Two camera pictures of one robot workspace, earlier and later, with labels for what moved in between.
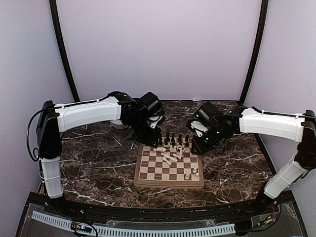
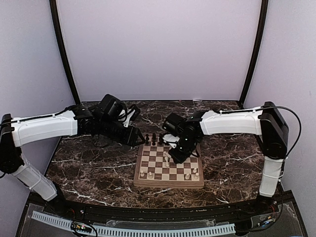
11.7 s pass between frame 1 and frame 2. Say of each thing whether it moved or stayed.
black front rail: stayed
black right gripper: moved
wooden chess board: stayed
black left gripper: moved
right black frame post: stayed
